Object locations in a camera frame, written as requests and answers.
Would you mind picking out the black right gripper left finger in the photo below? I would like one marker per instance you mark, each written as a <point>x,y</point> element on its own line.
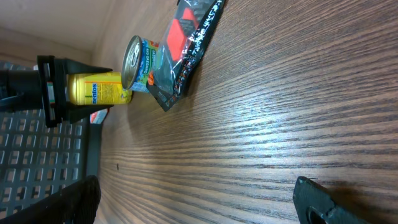
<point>77,203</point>

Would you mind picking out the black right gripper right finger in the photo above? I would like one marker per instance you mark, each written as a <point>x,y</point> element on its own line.
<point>316,204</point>

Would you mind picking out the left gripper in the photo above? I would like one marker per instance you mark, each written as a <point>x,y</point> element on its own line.
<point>53,83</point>

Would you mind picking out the yellow capped bottle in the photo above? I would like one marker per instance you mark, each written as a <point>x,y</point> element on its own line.
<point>97,89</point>

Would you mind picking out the silver tin can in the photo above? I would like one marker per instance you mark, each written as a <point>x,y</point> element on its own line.
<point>137,64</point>

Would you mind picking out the black red snack packet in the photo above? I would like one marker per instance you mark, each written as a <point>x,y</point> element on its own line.
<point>182,48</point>

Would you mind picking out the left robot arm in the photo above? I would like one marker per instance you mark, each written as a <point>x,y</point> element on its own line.
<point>20,90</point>

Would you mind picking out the small red carton box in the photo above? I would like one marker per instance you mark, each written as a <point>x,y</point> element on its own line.
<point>99,116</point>

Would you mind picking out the grey plastic mesh basket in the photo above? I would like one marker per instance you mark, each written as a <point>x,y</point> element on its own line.
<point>37,161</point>

